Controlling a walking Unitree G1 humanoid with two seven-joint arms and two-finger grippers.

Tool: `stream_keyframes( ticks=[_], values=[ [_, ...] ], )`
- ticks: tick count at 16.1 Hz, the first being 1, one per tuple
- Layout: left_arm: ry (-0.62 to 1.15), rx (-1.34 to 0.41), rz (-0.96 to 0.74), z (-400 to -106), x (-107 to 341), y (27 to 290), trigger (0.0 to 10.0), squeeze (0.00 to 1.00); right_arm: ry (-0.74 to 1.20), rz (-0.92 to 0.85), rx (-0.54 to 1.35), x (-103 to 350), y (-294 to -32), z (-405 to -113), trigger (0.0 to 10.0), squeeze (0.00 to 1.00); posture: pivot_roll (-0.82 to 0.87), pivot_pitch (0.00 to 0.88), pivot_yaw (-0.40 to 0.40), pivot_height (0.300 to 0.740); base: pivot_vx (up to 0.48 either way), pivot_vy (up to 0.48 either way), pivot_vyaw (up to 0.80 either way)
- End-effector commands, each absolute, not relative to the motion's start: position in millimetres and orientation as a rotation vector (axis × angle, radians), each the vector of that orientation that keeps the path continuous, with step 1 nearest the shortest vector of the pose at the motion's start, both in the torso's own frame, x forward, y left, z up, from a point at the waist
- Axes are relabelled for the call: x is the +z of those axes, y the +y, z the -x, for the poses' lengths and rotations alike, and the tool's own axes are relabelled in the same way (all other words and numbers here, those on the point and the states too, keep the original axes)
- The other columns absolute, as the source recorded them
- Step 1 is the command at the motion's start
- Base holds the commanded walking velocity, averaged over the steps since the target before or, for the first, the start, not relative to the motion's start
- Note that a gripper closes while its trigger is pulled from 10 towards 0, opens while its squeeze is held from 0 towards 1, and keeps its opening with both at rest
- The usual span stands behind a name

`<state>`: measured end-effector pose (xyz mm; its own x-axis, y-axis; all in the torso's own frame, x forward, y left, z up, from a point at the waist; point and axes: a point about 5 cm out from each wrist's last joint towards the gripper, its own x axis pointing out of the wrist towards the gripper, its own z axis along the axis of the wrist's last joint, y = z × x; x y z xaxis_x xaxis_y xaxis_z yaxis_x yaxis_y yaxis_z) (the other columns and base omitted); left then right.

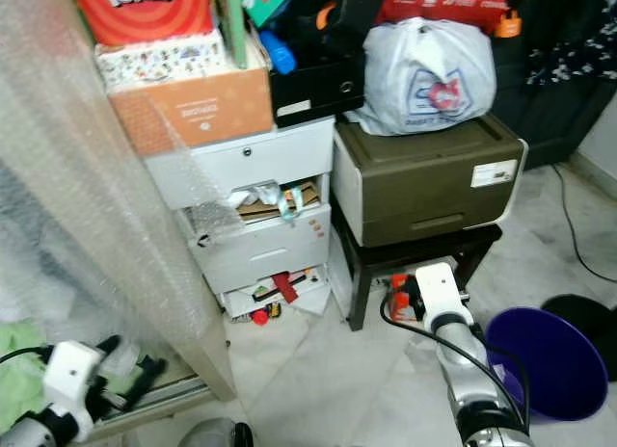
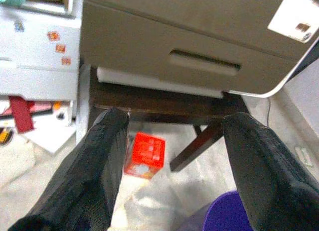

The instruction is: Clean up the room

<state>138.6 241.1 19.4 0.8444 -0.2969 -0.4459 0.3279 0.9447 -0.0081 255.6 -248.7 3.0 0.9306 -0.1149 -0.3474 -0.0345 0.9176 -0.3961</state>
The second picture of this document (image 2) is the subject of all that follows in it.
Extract black stand legs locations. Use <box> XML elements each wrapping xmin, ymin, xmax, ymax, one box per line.
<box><xmin>88</xmin><ymin>66</ymin><xmax>250</xmax><ymax>173</ymax></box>

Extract small red carton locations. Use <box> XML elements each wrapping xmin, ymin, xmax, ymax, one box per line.
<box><xmin>124</xmin><ymin>131</ymin><xmax>166</xmax><ymax>180</ymax></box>

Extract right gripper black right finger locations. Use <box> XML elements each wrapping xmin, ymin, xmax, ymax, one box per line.
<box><xmin>221</xmin><ymin>112</ymin><xmax>319</xmax><ymax>231</ymax></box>

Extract white label sticker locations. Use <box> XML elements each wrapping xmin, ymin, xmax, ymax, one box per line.
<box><xmin>267</xmin><ymin>0</ymin><xmax>319</xmax><ymax>44</ymax></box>

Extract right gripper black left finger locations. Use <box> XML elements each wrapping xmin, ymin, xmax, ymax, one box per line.
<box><xmin>7</xmin><ymin>107</ymin><xmax>131</xmax><ymax>231</ymax></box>

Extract small white paper scrap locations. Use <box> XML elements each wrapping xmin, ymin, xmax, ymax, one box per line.
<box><xmin>295</xmin><ymin>146</ymin><xmax>314</xmax><ymax>168</ymax></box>

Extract purple plastic bucket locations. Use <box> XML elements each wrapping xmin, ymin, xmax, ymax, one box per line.
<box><xmin>202</xmin><ymin>190</ymin><xmax>255</xmax><ymax>231</ymax></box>

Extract white carton red marks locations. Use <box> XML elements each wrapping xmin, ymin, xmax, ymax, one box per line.
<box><xmin>0</xmin><ymin>0</ymin><xmax>83</xmax><ymax>103</ymax></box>

